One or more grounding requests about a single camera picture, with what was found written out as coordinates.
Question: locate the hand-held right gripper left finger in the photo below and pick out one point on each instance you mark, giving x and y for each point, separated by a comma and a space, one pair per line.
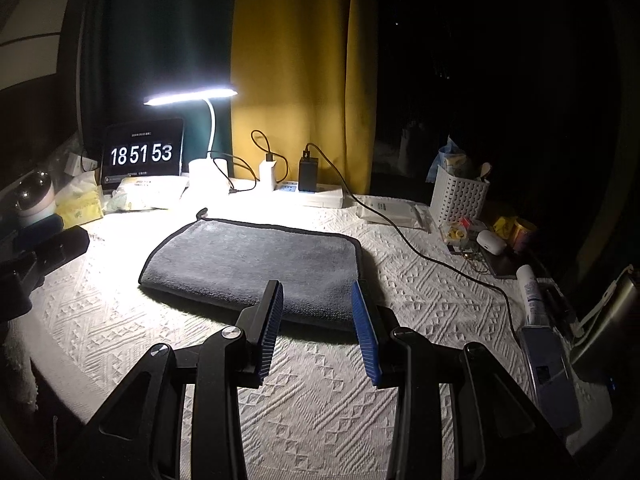
270, 320

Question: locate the dark green curtain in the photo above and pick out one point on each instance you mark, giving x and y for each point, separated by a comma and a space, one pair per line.
150, 35

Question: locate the white tube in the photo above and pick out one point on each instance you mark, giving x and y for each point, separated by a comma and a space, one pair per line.
531, 295

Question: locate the blue foil packet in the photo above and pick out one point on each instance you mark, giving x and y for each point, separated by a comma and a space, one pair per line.
550, 375

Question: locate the black charger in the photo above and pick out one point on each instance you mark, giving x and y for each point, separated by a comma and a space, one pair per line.
308, 175

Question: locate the yellow tissue packet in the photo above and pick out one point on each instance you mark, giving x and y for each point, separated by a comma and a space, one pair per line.
80, 206

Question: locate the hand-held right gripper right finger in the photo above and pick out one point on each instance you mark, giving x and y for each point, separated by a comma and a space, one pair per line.
364, 325

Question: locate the grey towel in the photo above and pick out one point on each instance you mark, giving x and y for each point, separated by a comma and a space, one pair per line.
240, 260

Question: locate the wooden spoon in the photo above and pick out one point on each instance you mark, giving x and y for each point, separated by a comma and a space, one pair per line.
485, 170

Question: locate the small clear box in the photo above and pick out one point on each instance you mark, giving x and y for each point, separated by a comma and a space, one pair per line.
456, 234

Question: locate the pink and white round device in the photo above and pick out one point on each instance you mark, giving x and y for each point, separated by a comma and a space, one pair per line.
35, 197

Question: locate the flat white plastic packet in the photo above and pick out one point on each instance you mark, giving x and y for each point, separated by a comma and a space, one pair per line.
395, 212

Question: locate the small white box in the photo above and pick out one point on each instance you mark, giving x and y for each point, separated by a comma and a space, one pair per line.
80, 164

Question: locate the yellow curtain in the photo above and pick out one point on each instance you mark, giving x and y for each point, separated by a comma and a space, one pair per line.
300, 60

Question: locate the white fluffy cloth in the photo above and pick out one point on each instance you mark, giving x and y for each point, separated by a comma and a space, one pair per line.
17, 365

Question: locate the white power strip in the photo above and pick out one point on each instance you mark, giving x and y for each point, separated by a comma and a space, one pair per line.
320, 197

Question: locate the white earbuds case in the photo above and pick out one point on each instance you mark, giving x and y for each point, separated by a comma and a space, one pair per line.
491, 239

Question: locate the small yellow packet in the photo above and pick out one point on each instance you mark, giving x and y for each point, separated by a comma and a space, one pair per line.
502, 226

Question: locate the white wipes pack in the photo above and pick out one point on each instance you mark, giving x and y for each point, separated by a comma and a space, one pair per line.
150, 194

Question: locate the white perforated basket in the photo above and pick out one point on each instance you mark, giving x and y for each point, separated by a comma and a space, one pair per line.
457, 200

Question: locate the dark flat notebook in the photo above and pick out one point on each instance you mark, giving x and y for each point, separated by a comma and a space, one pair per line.
504, 264

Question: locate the white textured tablecloth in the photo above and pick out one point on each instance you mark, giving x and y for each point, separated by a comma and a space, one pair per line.
125, 340

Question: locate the tablet with clock display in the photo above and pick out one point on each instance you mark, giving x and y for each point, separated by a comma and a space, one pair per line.
142, 154

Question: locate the white charger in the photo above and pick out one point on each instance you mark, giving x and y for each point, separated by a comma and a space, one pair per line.
267, 175

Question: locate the white desk lamp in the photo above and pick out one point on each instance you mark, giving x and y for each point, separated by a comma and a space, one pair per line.
210, 176

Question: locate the yellow can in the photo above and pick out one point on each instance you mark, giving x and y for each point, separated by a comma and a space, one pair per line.
524, 234

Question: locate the blue and white packet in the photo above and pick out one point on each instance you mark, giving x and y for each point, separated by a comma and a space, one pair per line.
452, 162

